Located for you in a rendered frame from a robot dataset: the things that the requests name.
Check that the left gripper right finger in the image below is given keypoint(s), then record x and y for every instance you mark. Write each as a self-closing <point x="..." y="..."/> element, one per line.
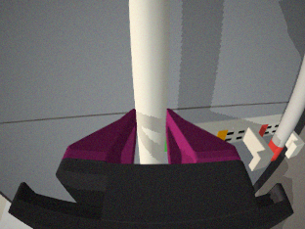
<point x="196" y="144"/>

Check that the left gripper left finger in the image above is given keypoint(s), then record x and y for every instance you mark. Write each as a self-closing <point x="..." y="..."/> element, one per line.
<point x="107" y="143"/>

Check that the metal bar with red ends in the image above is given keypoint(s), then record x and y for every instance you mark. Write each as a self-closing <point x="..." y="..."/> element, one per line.
<point x="291" y="115"/>

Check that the white bar with orange-yellow ends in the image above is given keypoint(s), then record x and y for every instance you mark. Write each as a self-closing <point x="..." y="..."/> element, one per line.
<point x="149" y="31"/>

